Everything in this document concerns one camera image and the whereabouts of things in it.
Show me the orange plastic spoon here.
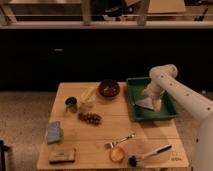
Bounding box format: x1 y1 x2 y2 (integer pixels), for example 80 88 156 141
109 146 125 162

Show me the yellow corn cob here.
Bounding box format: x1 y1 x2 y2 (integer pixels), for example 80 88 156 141
81 87 95 102

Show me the dark cabinet counter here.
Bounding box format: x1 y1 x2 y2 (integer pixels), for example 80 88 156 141
0 28 213 91

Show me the dark red bowl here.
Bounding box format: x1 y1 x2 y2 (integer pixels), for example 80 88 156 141
98 79 120 98

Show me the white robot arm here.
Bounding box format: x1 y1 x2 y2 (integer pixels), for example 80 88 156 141
144 64 213 171

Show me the dark green mug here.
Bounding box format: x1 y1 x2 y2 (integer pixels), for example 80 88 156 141
65 97 78 113

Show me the black white brush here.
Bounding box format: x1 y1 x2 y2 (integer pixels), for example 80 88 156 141
128 145 172 167

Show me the blue sponge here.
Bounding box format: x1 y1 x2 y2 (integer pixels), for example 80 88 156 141
46 121 62 145

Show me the green plastic tray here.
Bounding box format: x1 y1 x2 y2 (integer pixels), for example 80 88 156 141
126 77 177 122

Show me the brown grape bunch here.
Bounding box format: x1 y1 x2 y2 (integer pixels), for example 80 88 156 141
78 113 102 126

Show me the grey towel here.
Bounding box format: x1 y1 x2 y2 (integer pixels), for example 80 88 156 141
135 97 153 110

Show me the brown wooden block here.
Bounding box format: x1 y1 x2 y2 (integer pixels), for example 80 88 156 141
49 148 76 164

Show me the silver metal fork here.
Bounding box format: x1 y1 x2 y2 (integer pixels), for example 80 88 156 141
104 133 135 149

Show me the wooden folding table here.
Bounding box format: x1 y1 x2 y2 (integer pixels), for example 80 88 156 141
37 83 189 171

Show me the clear glass jar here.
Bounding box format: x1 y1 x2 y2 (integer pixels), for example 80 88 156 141
80 96 96 111

